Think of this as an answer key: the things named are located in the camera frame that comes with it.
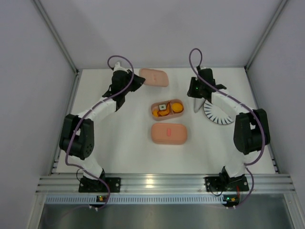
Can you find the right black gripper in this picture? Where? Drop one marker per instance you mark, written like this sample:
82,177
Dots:
201,96

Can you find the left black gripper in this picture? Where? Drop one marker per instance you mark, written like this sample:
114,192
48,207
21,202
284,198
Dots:
133,78

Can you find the metal tongs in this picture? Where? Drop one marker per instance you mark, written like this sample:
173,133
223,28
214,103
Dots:
198,102

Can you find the pink box lid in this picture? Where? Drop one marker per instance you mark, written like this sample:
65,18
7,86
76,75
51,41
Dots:
168,130
154,77

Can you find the striped round plate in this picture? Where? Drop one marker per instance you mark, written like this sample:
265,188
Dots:
215,114

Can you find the orange round toy food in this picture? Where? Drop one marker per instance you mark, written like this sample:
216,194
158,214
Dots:
177,107

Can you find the yellow toy chicken drumstick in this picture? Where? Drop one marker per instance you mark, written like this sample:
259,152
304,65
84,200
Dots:
155,113

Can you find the black white sushi roll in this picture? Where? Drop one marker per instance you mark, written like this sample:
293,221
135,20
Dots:
162,107

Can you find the pink lunch box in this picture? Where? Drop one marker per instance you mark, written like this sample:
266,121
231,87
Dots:
169,141
171,115

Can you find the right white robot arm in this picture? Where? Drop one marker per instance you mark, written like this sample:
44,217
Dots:
251,128

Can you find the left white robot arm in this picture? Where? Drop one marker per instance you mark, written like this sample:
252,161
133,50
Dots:
78,137

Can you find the left aluminium frame post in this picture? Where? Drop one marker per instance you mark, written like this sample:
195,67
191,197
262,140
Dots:
50,26

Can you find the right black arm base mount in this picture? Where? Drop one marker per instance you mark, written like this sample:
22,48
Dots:
219,183

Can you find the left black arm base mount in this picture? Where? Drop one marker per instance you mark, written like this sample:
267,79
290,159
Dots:
94,186

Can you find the grey slotted cable duct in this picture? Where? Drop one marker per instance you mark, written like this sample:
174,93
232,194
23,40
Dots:
89,199

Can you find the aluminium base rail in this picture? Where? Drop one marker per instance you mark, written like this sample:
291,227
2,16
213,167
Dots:
162,184

